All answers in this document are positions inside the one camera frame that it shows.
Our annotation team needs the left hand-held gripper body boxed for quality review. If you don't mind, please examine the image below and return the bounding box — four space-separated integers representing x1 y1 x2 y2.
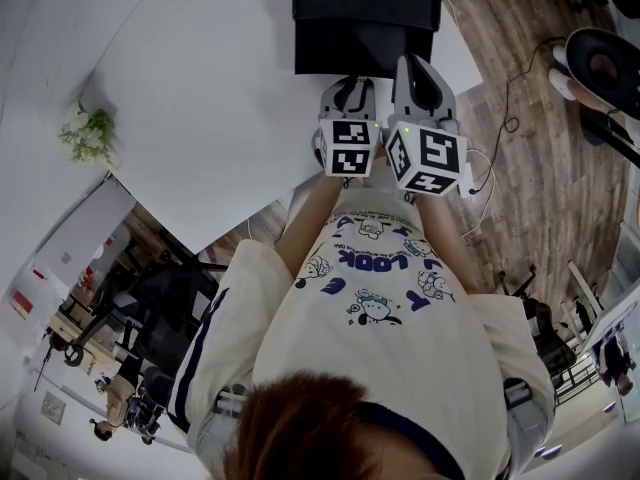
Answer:
313 110 383 178

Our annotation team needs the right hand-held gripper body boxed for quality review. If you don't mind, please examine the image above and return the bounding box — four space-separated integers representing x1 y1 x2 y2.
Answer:
383 112 469 198

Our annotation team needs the person's right forearm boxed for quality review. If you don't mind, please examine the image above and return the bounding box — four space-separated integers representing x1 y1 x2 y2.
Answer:
417 195 480 295

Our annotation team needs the person's left forearm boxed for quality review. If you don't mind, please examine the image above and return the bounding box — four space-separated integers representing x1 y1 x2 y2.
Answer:
274 175 346 280

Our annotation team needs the white power strip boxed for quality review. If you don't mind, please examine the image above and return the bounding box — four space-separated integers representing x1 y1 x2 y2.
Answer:
459 147 476 199

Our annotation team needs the black office chair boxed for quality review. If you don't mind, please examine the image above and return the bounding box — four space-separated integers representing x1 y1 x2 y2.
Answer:
132 262 222 367
499 265 579 370

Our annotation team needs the person's cream printed shirt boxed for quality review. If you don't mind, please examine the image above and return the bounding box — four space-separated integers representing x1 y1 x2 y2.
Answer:
167 187 556 480

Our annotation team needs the white flower bouquet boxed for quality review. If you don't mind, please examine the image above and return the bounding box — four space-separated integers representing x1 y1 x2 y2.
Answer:
58 100 119 167

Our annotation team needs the white cabinet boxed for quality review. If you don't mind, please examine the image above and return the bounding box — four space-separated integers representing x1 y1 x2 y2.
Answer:
37 177 139 290

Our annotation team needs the white plastic bag red print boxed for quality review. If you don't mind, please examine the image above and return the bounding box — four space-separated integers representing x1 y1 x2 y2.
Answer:
8 289 37 320

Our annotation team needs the black power cable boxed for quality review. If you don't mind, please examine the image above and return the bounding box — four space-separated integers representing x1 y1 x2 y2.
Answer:
468 37 569 194

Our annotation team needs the grey shoulder strap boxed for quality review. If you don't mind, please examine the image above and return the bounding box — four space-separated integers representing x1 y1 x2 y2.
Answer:
502 377 552 469
197 382 249 469

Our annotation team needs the grey wall switch plate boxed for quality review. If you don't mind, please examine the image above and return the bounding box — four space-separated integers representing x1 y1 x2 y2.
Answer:
40 391 67 426

